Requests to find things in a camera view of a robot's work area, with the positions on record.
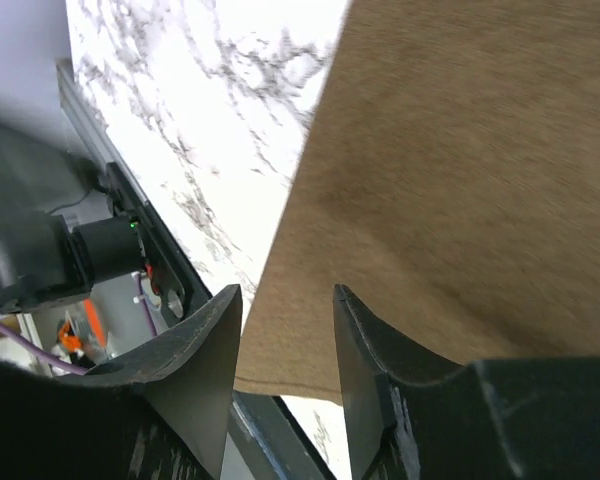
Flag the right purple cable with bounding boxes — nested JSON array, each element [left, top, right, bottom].
[[0, 272, 159, 376]]

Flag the brown cloth napkin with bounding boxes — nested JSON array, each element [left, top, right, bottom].
[[235, 1, 600, 401]]

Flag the black mounting base rail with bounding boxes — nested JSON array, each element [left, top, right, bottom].
[[106, 163, 334, 479]]

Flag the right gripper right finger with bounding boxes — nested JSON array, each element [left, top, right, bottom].
[[333, 285, 600, 479]]

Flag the aluminium extrusion frame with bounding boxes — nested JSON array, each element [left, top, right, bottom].
[[56, 59, 149, 210]]

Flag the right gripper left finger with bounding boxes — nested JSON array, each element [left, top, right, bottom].
[[0, 285, 242, 479]]

